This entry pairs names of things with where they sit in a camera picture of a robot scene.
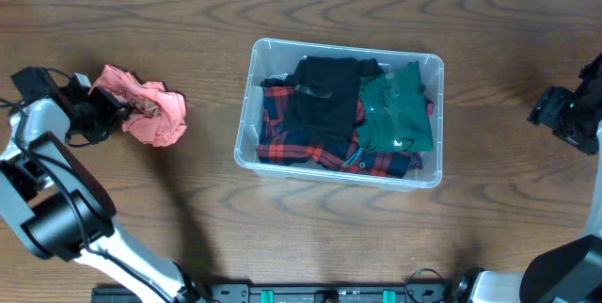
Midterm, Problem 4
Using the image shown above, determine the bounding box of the salmon pink printed shirt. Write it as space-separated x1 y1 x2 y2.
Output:
92 64 187 147

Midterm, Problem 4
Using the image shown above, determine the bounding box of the dark green shirt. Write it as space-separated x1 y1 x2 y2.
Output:
356 61 435 153

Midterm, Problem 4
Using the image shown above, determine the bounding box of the red navy plaid shirt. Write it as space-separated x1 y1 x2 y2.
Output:
256 87 423 178

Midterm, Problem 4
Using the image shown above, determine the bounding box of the large black shirt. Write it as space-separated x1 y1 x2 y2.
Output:
261 56 384 89

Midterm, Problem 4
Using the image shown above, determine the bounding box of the black garment with tape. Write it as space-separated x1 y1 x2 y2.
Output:
284 56 362 143

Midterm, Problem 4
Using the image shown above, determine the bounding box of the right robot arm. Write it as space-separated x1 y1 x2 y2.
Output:
458 56 601 303

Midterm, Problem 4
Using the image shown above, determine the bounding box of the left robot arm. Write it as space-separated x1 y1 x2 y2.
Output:
1 67 211 302

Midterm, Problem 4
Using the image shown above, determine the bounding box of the clear plastic storage bin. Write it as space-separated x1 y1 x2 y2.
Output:
234 38 444 192

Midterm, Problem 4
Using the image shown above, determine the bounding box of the black mounting rail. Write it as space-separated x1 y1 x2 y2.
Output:
90 282 452 303

